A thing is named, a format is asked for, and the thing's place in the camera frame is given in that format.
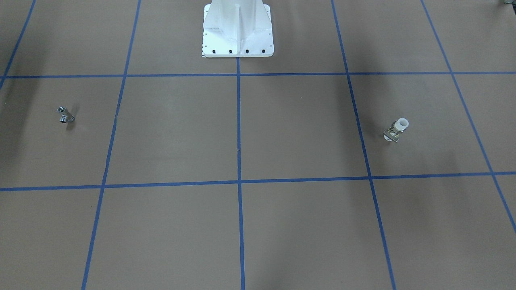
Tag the chrome tee pipe fitting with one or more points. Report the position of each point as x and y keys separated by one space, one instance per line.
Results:
x=66 y=116

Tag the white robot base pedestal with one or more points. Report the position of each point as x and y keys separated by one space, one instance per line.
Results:
x=237 y=29

